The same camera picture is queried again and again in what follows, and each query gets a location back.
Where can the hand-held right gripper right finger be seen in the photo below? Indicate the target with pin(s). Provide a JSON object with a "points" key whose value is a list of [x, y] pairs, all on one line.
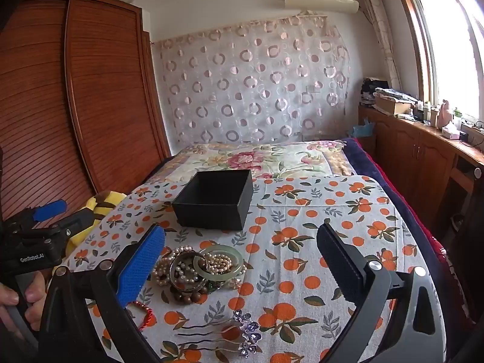
{"points": [[338, 264]]}

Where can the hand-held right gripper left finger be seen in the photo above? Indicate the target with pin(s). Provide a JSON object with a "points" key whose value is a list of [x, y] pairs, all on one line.
{"points": [[140, 264]]}

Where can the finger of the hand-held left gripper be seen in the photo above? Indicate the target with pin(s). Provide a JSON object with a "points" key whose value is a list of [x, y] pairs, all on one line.
{"points": [[77, 220], [49, 210]]}

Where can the silver bangle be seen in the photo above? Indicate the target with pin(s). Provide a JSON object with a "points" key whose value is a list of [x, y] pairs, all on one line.
{"points": [[174, 276]]}

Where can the pale green jade bangle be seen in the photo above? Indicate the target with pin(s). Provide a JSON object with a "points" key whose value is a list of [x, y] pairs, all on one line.
{"points": [[197, 266]]}

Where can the black jewelry box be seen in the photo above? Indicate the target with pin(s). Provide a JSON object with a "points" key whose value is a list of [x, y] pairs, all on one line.
{"points": [[211, 215]]}

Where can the purple flower hair comb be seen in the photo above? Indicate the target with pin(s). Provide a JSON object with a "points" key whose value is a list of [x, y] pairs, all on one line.
{"points": [[247, 329]]}

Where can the person's left hand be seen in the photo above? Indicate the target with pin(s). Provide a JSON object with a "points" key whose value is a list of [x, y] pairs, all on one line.
{"points": [[36, 295]]}

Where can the yellow striped plush toy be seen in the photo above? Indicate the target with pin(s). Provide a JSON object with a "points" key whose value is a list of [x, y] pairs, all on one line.
{"points": [[102, 206]]}

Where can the orange print bed cloth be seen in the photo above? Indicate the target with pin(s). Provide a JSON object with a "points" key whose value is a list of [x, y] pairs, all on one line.
{"points": [[302, 234]]}

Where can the dark blue blanket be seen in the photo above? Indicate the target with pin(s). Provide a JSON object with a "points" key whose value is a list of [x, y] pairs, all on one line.
{"points": [[359, 155]]}

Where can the red blanket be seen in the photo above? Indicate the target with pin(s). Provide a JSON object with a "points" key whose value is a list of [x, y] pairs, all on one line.
{"points": [[452, 276]]}

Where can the brown wooden wardrobe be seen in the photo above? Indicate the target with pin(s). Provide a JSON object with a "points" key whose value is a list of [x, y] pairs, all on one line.
{"points": [[94, 102]]}

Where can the wooden cabinet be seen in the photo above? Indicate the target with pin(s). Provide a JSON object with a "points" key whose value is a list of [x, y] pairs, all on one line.
{"points": [[416, 151]]}

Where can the blue plastic bag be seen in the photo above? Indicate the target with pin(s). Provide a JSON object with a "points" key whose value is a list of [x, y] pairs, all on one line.
{"points": [[361, 128]]}

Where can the floral quilt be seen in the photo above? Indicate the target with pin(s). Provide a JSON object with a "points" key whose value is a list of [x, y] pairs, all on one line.
{"points": [[245, 158]]}

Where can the cardboard box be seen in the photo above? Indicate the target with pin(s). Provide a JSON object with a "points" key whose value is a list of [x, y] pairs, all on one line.
{"points": [[389, 106]]}

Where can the tissue box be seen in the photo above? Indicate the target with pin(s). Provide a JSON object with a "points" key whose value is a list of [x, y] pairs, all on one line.
{"points": [[450, 131]]}

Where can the folded grey cloth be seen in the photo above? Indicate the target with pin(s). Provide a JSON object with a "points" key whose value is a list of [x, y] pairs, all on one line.
{"points": [[395, 93]]}

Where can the pile of dark clothes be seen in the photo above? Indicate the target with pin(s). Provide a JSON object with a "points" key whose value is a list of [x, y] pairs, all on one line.
{"points": [[372, 87]]}

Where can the pink figurine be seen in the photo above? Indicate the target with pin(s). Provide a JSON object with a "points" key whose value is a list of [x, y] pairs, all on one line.
{"points": [[443, 115]]}

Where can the circle print sheer curtain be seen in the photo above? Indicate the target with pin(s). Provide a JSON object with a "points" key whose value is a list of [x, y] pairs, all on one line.
{"points": [[245, 83]]}

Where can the window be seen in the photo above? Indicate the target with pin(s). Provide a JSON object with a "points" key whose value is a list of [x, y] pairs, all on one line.
{"points": [[453, 64]]}

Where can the patterned window curtain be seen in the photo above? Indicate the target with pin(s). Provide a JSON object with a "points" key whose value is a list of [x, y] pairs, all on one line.
{"points": [[382, 26]]}

